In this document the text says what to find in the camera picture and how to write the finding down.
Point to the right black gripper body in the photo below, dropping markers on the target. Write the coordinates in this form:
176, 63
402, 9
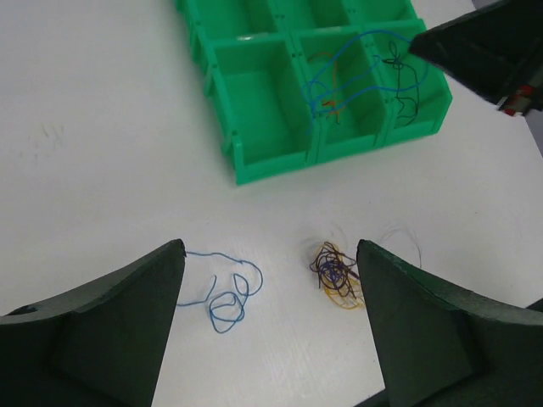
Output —
523, 90

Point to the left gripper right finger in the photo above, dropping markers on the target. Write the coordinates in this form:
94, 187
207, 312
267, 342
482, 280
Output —
439, 344

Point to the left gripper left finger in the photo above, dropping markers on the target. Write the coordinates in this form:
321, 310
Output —
99, 344

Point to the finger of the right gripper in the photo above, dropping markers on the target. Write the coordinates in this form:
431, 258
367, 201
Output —
481, 49

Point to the green six-compartment bin tray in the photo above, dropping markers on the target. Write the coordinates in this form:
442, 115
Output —
299, 83

